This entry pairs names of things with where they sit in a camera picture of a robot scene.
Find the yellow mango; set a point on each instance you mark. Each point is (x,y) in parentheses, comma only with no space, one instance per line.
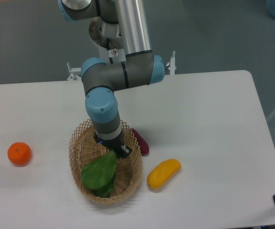
(161,174)

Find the orange tangerine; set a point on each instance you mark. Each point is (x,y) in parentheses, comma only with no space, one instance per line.
(19,153)

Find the green bok choy vegetable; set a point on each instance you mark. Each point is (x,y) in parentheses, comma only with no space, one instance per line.
(100,174)

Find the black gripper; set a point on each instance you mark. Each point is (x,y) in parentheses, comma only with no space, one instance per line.
(116,144)

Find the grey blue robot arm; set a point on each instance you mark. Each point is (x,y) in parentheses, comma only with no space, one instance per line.
(126,21)

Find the purple sweet potato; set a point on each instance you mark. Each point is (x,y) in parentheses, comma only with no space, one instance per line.
(144,147)

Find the woven wicker basket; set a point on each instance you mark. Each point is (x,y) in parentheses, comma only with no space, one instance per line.
(129,171)

